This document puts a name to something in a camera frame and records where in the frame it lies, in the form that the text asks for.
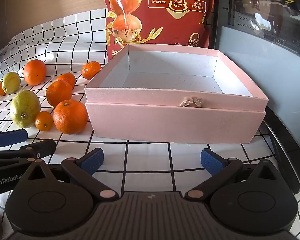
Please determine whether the pink cardboard box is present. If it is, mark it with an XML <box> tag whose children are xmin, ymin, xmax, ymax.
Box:
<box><xmin>84</xmin><ymin>44</ymin><xmax>269</xmax><ymax>144</ymax></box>

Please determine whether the computer case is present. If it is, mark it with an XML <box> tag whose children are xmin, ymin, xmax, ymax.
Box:
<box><xmin>212</xmin><ymin>0</ymin><xmax>300</xmax><ymax>194</ymax></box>

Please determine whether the small yellow-green pear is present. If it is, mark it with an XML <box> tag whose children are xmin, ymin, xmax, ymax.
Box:
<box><xmin>2</xmin><ymin>72</ymin><xmax>21</xmax><ymax>94</ymax></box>

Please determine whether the large yellow-green pear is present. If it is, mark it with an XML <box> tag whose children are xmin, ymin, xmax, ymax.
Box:
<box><xmin>10</xmin><ymin>90</ymin><xmax>41</xmax><ymax>128</ymax></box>

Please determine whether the large dimpled orange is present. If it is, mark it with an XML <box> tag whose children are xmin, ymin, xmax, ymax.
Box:
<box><xmin>53</xmin><ymin>99</ymin><xmax>88</xmax><ymax>135</ymax></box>

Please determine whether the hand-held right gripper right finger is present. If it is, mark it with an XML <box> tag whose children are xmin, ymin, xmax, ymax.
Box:
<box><xmin>185</xmin><ymin>148</ymin><xmax>280</xmax><ymax>202</ymax></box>

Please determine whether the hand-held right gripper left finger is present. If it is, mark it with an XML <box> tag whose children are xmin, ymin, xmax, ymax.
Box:
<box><xmin>22</xmin><ymin>148</ymin><xmax>119</xmax><ymax>202</ymax></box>

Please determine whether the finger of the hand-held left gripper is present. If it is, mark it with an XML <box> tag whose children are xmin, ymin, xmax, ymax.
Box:
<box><xmin>0</xmin><ymin>139</ymin><xmax>57</xmax><ymax>160</ymax></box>
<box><xmin>0</xmin><ymin>129</ymin><xmax>28</xmax><ymax>153</ymax></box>

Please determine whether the white black-checked cloth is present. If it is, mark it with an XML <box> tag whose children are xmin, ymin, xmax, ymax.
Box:
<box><xmin>0</xmin><ymin>8</ymin><xmax>300</xmax><ymax>240</ymax></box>

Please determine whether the red snack bag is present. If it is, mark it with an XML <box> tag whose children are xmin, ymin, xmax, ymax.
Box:
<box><xmin>102</xmin><ymin>0</ymin><xmax>217</xmax><ymax>63</ymax></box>

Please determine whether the smooth oval orange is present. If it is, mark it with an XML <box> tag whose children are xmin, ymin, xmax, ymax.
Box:
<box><xmin>23</xmin><ymin>59</ymin><xmax>47</xmax><ymax>86</ymax></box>

